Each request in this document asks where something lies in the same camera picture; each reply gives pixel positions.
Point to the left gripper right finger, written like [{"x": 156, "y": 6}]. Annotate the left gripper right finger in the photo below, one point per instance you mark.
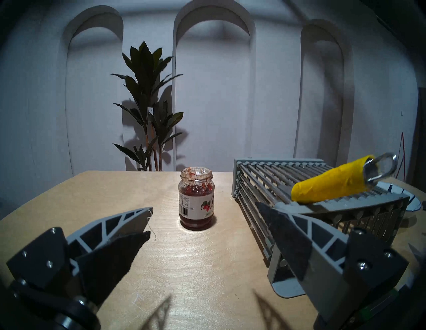
[{"x": 326, "y": 266}]

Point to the tall potted leafy plant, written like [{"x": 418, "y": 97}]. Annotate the tall potted leafy plant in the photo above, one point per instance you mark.
[{"x": 146, "y": 83}]

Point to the grey metal dish rack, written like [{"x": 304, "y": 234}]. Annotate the grey metal dish rack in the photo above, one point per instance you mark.
[{"x": 263, "y": 179}]

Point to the white plate with blue stripes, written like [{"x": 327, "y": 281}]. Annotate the white plate with blue stripes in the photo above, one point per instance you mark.
[{"x": 411, "y": 201}]

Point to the glass jar of red jam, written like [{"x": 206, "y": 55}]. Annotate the glass jar of red jam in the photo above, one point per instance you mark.
[{"x": 196, "y": 203}]

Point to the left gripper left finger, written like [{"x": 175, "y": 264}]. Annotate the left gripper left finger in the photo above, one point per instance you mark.
[{"x": 106, "y": 252}]

